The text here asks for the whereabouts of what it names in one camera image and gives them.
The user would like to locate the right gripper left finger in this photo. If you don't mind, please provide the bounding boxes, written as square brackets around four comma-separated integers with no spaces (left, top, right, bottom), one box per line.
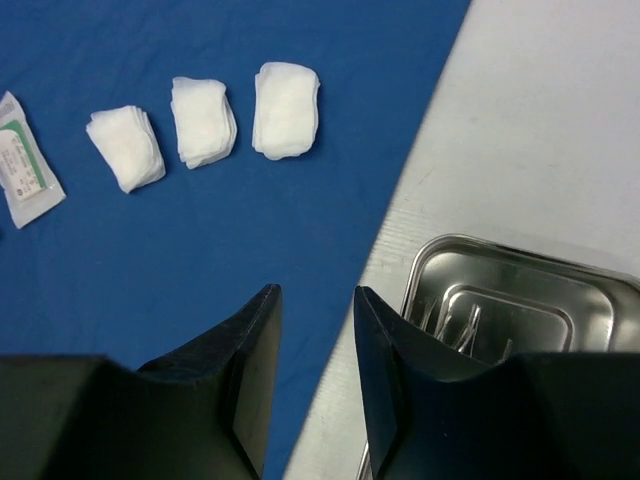
[139,284,282,479]

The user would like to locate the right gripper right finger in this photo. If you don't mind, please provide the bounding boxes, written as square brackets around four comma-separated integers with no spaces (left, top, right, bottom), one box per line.
[353,286,493,479]

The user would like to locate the steel tweezers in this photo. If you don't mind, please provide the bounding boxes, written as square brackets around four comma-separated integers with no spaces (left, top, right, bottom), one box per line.
[414,297,484,354]

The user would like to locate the steel instrument tray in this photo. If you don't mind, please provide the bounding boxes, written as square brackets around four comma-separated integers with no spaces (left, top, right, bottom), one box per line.
[357,233,640,480]

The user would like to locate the steel instrument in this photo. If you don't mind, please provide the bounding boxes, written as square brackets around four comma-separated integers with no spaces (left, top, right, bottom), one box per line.
[498,338,513,363]

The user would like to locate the white gauze stack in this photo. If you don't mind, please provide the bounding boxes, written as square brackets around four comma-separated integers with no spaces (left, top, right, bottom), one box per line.
[170,77,237,170]
[252,62,320,161]
[86,105,166,194]

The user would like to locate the suture packet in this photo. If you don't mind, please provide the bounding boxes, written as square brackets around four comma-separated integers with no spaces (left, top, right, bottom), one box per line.
[1,91,66,229]

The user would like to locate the blue surgical drape cloth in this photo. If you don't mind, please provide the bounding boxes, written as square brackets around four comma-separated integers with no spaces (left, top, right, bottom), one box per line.
[1,1,469,479]

